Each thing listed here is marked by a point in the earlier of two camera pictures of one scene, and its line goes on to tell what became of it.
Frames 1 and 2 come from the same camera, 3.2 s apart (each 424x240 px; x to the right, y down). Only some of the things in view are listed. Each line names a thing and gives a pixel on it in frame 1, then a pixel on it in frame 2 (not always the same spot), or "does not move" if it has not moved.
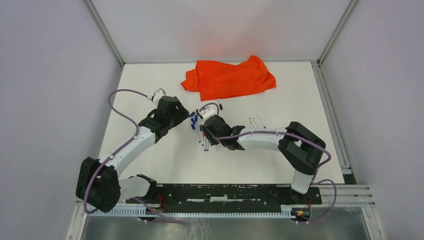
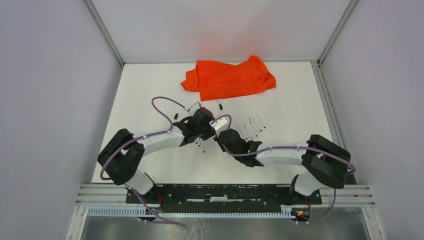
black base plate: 231,195 does not move
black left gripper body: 180,115 -> 206,133
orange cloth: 215,80 does not move
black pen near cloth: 220,104 does not move
